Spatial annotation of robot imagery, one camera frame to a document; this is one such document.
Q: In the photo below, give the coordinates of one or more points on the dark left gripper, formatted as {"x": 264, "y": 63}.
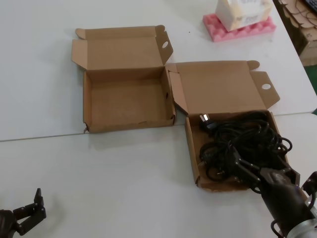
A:
{"x": 6, "y": 223}

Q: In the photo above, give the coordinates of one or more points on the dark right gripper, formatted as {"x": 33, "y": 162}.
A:
{"x": 282, "y": 193}

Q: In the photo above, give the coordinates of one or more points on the empty brown cardboard box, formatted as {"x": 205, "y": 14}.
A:
{"x": 128, "y": 104}

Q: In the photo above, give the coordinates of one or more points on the white carton box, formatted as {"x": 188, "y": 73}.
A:
{"x": 232, "y": 15}

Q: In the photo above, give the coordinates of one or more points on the pink foam block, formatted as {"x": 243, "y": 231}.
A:
{"x": 223, "y": 34}

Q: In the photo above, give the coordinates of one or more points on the stack of flat cardboard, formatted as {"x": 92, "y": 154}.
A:
{"x": 302, "y": 27}

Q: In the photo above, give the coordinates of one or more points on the black keyboard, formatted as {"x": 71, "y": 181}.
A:
{"x": 311, "y": 2}

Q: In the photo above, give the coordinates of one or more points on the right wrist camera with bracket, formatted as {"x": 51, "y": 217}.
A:
{"x": 309, "y": 183}

